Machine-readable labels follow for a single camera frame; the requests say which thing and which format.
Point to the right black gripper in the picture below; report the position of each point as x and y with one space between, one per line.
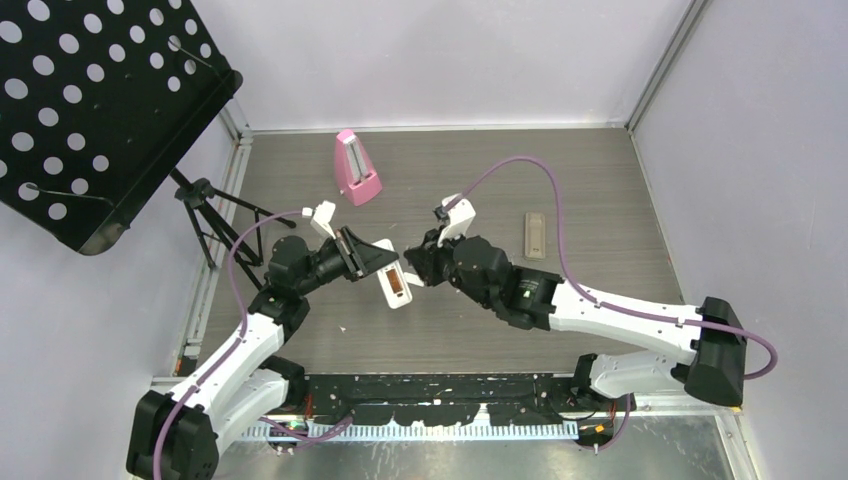
426 258

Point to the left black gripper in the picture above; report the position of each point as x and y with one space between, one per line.
362 258

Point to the white battery cover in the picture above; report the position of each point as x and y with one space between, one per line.
414 280

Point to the white remote control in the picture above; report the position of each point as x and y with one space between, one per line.
394 285

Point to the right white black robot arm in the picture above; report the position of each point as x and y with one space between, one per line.
699 350

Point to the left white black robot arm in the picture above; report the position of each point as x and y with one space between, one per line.
181 434

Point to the pink metronome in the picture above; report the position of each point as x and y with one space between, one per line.
356 177

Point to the black tripod stand legs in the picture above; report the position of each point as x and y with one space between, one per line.
207 223

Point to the black perforated music stand desk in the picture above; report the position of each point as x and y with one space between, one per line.
100 100

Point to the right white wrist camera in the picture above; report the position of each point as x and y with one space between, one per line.
455 214

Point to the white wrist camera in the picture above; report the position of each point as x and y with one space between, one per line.
455 214
320 218

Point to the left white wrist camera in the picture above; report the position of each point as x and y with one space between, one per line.
320 218

